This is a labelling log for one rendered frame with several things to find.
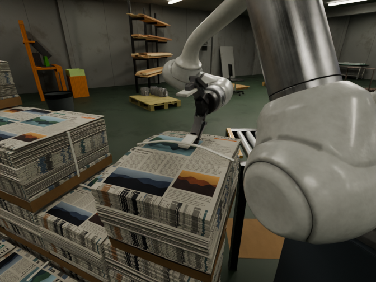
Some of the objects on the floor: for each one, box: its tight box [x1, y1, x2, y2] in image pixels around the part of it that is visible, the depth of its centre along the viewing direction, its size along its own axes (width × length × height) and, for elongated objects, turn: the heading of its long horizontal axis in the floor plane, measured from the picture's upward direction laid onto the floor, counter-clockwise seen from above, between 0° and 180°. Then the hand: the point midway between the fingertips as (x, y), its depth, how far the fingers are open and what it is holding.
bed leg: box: [228, 182, 246, 270], centre depth 125 cm, size 6×6×68 cm
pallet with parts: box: [129, 86, 181, 111], centre depth 563 cm, size 136×96×38 cm
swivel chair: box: [228, 64, 245, 96], centre depth 681 cm, size 61×61×96 cm
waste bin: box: [44, 91, 75, 112], centre depth 406 cm, size 48×48×61 cm
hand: (183, 120), depth 53 cm, fingers open, 13 cm apart
